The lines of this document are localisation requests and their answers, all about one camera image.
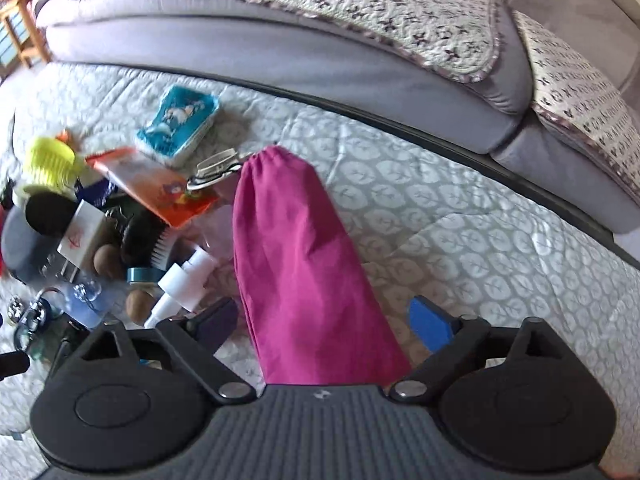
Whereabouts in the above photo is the blue tissue pack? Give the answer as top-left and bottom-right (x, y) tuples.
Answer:
(134, 86), (220, 169)

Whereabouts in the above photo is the white power adapter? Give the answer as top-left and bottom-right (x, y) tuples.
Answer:
(58, 200), (114, 272)

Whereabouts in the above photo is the orange snack packet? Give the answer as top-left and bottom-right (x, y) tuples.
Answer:
(86, 148), (220, 229)

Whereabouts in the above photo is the wooden stool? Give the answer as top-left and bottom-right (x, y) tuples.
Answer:
(1, 0), (52, 81)

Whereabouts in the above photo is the grey sofa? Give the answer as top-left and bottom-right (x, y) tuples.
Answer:
(34, 0), (639, 234)

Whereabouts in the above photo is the magenta fabric pouch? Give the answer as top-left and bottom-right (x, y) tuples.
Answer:
(232, 145), (411, 387)

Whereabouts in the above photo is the wooden handle brush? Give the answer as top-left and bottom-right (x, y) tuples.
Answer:
(120, 216), (174, 325)

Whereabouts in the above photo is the black round zip case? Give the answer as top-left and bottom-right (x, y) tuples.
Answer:
(1, 207), (60, 286)

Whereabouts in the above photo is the white spray bottle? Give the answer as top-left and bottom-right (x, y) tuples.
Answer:
(143, 244), (220, 328)

